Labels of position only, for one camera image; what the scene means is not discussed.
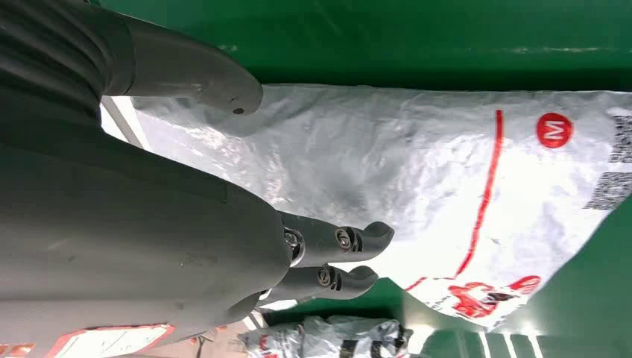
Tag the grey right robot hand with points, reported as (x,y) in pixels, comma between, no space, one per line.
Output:
(123,237)

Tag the green conveyor belt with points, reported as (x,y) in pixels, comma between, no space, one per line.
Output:
(395,39)

